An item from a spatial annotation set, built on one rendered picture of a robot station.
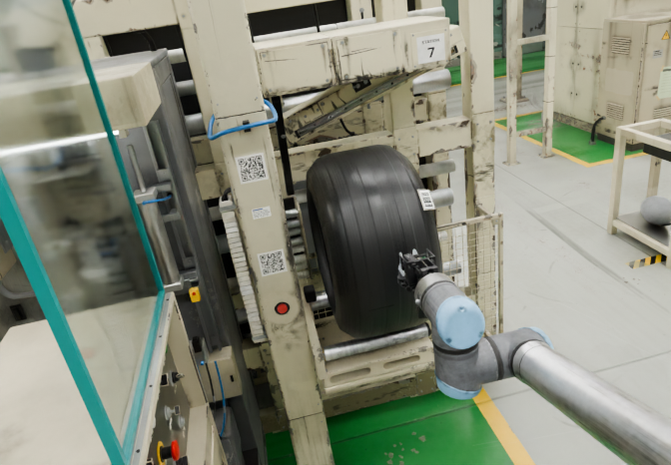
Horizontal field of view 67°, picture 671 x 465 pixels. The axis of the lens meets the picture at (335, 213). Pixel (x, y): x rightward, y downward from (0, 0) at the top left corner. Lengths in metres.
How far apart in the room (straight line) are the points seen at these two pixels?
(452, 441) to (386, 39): 1.75
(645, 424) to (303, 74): 1.22
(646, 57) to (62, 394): 5.38
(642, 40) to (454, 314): 4.87
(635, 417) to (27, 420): 1.02
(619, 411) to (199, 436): 1.02
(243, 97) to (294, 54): 0.32
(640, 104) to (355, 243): 4.76
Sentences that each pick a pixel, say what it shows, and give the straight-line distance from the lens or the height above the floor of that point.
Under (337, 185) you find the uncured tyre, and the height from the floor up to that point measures 1.43.
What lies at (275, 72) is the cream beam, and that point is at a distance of 1.59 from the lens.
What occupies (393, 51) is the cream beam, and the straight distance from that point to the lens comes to 1.65.
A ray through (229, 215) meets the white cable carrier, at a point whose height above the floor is 1.39.
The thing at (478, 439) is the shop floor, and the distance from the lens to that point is 2.56.
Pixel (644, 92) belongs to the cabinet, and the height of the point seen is 0.59.
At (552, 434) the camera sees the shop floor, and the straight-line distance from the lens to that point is 2.62.
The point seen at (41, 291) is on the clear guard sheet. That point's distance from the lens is 0.77.
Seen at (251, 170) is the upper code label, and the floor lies 1.51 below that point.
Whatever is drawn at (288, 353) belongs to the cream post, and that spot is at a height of 0.89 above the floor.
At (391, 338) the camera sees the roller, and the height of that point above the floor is 0.91.
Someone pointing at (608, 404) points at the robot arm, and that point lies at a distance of 0.89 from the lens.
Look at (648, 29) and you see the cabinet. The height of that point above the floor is 1.17.
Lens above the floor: 1.92
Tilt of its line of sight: 24 degrees down
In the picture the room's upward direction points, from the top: 9 degrees counter-clockwise
